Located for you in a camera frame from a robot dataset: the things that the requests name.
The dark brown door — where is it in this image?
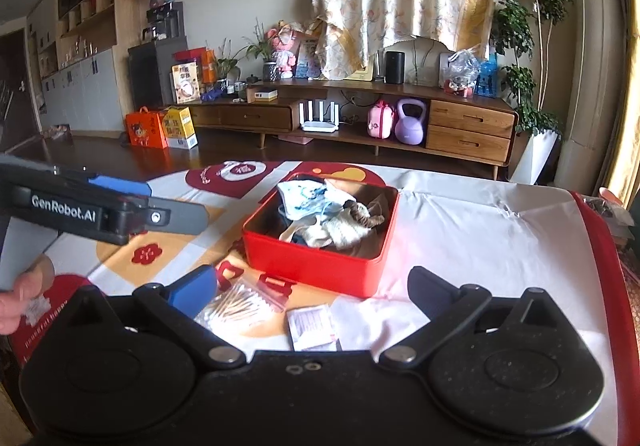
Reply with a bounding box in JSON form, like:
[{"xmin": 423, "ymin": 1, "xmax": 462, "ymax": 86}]
[{"xmin": 0, "ymin": 26, "xmax": 41, "ymax": 147}]

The orange gift box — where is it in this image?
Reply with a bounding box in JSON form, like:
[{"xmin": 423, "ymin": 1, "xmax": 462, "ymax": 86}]
[{"xmin": 125, "ymin": 107, "xmax": 170, "ymax": 149}]

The brown patterned sock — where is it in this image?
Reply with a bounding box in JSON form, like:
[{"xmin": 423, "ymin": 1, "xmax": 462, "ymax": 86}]
[{"xmin": 347, "ymin": 202, "xmax": 386, "ymax": 229}]

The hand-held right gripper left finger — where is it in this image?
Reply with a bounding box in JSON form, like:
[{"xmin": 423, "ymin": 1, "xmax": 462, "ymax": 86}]
[{"xmin": 75, "ymin": 265, "xmax": 246, "ymax": 368}]

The blue picture frame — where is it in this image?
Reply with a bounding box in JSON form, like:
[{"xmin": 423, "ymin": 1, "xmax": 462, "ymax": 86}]
[{"xmin": 296, "ymin": 39, "xmax": 323, "ymax": 80}]

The blue box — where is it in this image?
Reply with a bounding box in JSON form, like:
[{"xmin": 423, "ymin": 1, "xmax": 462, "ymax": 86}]
[{"xmin": 475, "ymin": 51, "xmax": 501, "ymax": 98}]

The bag of cotton swabs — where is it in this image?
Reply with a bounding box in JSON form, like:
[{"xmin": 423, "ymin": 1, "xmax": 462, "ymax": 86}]
[{"xmin": 192, "ymin": 276, "xmax": 288, "ymax": 337}]

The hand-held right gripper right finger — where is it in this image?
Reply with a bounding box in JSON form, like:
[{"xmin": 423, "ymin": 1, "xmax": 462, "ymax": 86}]
[{"xmin": 378, "ymin": 265, "xmax": 566, "ymax": 368}]

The white cloth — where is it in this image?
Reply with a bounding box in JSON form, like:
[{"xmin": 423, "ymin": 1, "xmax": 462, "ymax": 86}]
[{"xmin": 279, "ymin": 219, "xmax": 333, "ymax": 247}]

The yellow cardboard box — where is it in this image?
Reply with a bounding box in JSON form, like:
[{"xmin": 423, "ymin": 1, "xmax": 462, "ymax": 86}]
[{"xmin": 162, "ymin": 106, "xmax": 198, "ymax": 149}]

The black cylinder speaker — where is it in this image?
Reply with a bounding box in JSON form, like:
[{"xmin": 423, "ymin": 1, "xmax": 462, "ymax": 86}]
[{"xmin": 384, "ymin": 49, "xmax": 406, "ymax": 86}]

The wooden television cabinet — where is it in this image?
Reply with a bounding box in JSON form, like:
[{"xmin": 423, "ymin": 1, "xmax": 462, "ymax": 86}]
[{"xmin": 182, "ymin": 79, "xmax": 521, "ymax": 181}]

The black cabinet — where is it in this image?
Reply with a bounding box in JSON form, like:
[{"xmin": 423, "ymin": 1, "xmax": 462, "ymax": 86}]
[{"xmin": 127, "ymin": 39, "xmax": 190, "ymax": 112}]

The white standing air conditioner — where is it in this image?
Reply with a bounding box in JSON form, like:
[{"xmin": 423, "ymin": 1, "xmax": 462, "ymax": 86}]
[{"xmin": 555, "ymin": 0, "xmax": 631, "ymax": 192}]

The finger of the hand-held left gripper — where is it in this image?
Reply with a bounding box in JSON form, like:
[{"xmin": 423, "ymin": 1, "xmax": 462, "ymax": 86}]
[
  {"xmin": 127, "ymin": 196, "xmax": 210, "ymax": 237},
  {"xmin": 52, "ymin": 165, "xmax": 153, "ymax": 201}
]

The person's left hand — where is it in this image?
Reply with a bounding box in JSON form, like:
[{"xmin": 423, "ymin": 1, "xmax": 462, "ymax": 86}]
[{"xmin": 0, "ymin": 253, "xmax": 56, "ymax": 336}]

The small potted plant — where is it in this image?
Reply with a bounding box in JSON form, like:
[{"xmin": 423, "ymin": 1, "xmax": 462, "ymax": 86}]
[
  {"xmin": 215, "ymin": 39, "xmax": 246, "ymax": 82},
  {"xmin": 240, "ymin": 19, "xmax": 283, "ymax": 82}
]

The white planter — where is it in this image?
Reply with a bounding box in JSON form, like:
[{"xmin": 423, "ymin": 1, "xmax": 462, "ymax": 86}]
[{"xmin": 509, "ymin": 129, "xmax": 560, "ymax": 186}]

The white router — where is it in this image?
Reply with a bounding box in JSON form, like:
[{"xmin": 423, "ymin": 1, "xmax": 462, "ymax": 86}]
[{"xmin": 299, "ymin": 99, "xmax": 341, "ymax": 134}]

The clear plastic bag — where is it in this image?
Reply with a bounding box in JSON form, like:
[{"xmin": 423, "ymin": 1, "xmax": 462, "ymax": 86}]
[{"xmin": 442, "ymin": 48, "xmax": 483, "ymax": 100}]

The yellow curtain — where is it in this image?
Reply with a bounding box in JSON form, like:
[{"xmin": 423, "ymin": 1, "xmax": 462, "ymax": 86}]
[{"xmin": 600, "ymin": 0, "xmax": 640, "ymax": 207}]

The purple kettlebell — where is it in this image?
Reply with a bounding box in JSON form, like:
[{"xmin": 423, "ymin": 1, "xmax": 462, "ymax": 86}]
[{"xmin": 394, "ymin": 98, "xmax": 429, "ymax": 146}]

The printed snack box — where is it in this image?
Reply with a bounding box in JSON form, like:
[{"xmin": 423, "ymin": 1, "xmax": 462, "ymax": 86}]
[{"xmin": 171, "ymin": 62, "xmax": 202, "ymax": 104}]

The tall green potted plant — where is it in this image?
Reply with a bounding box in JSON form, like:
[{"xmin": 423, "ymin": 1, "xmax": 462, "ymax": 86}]
[{"xmin": 490, "ymin": 0, "xmax": 573, "ymax": 134}]

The orange paper bag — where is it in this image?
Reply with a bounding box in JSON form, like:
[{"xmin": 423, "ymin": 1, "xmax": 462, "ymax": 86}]
[{"xmin": 200, "ymin": 49, "xmax": 218, "ymax": 84}]

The wall shelf unit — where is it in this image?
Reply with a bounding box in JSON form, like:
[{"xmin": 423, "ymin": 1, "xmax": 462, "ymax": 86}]
[{"xmin": 27, "ymin": 0, "xmax": 131, "ymax": 132}]

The pink doll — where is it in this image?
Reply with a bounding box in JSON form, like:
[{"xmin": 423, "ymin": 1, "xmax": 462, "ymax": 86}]
[{"xmin": 267, "ymin": 21, "xmax": 301, "ymax": 80}]

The red tin box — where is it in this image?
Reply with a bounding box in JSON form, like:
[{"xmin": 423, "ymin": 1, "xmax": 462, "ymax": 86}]
[{"xmin": 241, "ymin": 171, "xmax": 401, "ymax": 299}]

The white paper packet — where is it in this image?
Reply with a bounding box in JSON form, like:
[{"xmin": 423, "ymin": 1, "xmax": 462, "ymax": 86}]
[{"xmin": 286, "ymin": 303, "xmax": 343, "ymax": 353}]

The pink bag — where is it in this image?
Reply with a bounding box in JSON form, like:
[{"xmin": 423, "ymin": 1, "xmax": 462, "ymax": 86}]
[{"xmin": 366, "ymin": 100, "xmax": 397, "ymax": 139}]

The cream sock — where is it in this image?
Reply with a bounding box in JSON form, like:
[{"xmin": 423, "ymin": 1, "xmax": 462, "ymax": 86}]
[{"xmin": 322, "ymin": 213, "xmax": 373, "ymax": 249}]

